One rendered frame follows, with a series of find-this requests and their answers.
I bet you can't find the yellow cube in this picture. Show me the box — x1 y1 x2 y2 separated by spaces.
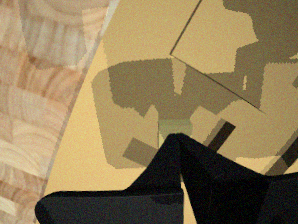
158 119 193 151

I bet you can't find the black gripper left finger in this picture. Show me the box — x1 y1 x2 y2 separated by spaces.
35 133 185 224

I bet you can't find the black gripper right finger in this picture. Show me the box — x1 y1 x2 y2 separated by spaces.
177 133 298 224

